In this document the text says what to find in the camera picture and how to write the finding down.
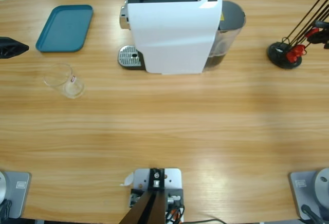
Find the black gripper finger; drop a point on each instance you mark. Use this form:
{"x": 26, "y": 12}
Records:
{"x": 322, "y": 24}
{"x": 11, "y": 48}
{"x": 322, "y": 37}

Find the clear glass cup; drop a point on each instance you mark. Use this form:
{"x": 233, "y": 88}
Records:
{"x": 69, "y": 88}

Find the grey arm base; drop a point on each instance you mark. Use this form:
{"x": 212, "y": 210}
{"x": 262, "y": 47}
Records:
{"x": 23, "y": 195}
{"x": 306, "y": 195}

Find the white capsule coffee machine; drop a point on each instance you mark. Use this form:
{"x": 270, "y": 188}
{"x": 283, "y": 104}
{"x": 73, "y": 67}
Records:
{"x": 167, "y": 36}

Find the black capsule holder with rods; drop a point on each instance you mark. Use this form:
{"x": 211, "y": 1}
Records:
{"x": 276, "y": 54}

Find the teal plastic tray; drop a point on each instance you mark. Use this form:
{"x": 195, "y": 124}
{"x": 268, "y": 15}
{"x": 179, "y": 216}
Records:
{"x": 64, "y": 28}

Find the clear water tank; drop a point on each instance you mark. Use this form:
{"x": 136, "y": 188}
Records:
{"x": 231, "y": 16}

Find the metal grate drip tray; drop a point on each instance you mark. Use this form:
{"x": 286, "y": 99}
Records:
{"x": 129, "y": 55}

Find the white paper tag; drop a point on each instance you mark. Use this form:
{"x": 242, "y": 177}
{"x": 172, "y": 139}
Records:
{"x": 127, "y": 180}

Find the white mount block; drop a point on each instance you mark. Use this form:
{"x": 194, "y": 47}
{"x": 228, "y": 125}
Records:
{"x": 172, "y": 180}

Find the dark camera post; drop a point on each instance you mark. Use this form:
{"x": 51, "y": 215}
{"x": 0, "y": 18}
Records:
{"x": 149, "y": 208}

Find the black clamp bracket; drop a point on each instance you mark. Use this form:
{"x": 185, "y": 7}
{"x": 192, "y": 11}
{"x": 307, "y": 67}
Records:
{"x": 177, "y": 195}

